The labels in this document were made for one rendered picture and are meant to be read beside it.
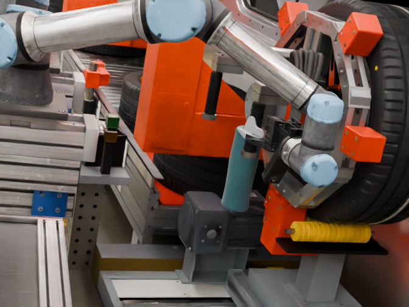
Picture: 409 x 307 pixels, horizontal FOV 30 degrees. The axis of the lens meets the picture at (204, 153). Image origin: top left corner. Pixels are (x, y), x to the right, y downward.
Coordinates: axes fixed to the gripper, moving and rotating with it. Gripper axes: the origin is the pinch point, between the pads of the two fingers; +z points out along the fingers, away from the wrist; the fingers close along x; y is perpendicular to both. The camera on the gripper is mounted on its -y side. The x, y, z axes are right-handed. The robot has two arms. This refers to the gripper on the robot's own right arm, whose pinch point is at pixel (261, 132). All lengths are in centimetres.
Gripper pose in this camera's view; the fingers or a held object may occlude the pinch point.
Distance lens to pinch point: 197.9
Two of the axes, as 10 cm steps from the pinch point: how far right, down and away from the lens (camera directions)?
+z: -3.1, -3.3, 8.9
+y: 1.7, -9.4, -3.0
